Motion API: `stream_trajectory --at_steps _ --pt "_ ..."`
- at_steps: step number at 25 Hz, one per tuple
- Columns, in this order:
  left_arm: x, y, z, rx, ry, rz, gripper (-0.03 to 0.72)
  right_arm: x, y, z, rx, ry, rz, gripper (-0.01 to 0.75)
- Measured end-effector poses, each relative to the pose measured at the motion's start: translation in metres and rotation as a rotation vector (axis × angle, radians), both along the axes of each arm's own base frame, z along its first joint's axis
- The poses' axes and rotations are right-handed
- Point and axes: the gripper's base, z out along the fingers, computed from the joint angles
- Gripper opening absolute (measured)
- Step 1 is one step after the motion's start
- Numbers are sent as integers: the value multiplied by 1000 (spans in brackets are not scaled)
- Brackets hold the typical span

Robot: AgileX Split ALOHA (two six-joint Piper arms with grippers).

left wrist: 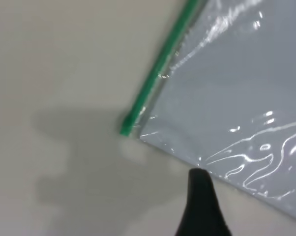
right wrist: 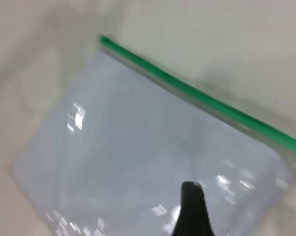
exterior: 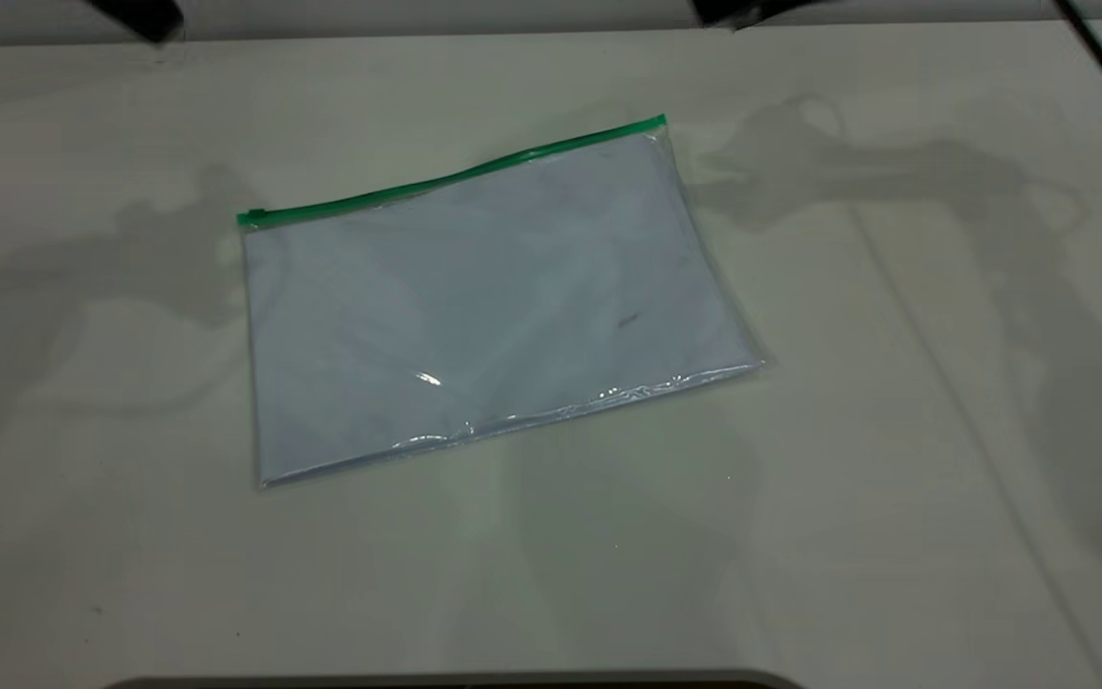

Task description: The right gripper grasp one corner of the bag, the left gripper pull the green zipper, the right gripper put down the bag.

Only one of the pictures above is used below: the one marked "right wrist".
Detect clear zip bag green strip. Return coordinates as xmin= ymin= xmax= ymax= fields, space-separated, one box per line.
xmin=6 ymin=34 xmax=296 ymax=236

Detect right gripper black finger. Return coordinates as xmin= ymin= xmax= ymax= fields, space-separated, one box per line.
xmin=171 ymin=181 xmax=215 ymax=236

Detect white paper sheets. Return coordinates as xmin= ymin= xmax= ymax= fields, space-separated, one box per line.
xmin=7 ymin=49 xmax=292 ymax=236

